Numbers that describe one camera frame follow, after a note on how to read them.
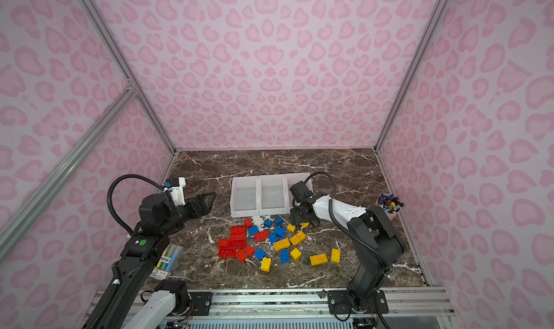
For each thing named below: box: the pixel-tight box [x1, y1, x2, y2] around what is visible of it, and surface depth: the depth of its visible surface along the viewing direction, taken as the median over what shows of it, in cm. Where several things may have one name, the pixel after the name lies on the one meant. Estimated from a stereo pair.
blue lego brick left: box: [253, 248, 267, 261], surface depth 86 cm
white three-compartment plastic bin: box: [230, 172, 314, 219], surface depth 98 cm
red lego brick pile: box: [217, 217, 271, 263], surface depth 87 cm
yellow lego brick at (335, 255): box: [330, 248, 342, 264], surface depth 84 cm
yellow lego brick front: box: [260, 256, 272, 273], surface depth 82 cm
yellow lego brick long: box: [309, 252, 329, 266], surface depth 84 cm
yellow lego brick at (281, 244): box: [274, 238, 291, 252], surface depth 88 cm
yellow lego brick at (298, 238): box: [289, 230, 307, 247], surface depth 90 cm
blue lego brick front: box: [279, 248, 290, 264], surface depth 84 cm
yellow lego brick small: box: [289, 246, 303, 262], surface depth 83 cm
